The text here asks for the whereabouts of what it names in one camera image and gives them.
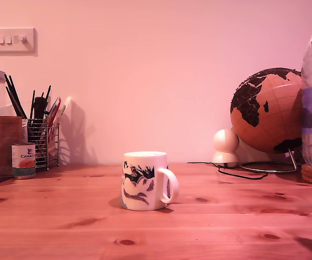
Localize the white printed coffee mug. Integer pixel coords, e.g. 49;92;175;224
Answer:
121;151;179;211

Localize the white pen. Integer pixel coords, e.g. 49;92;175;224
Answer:
58;95;72;116

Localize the red pencil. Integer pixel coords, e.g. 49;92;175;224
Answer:
48;97;61;123

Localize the slim black stick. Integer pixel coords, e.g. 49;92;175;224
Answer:
44;84;52;116

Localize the metal globe stand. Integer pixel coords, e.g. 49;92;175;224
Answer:
239;147;298;174

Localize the dark wide brush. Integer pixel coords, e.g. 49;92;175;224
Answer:
34;96;47;119

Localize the cork world globe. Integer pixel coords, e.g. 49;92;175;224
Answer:
230;67;307;154

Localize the silver foil packet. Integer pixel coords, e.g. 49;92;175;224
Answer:
22;118;29;143

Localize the white labelled tin can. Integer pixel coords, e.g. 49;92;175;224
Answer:
11;142;37;180

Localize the short black chopstick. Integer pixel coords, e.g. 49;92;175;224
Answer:
5;86;23;117

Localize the long black chopstick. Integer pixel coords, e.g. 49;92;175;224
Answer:
8;75;28;119
3;74;27;119

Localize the white round desk camera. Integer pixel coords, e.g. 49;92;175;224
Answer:
212;129;240;168

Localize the thin black desk cable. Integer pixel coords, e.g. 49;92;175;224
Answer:
187;161;268;180

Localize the metal wire utensil holder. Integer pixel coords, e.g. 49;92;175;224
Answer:
27;118;60;171

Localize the white wall light switch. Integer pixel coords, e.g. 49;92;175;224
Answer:
0;27;36;56

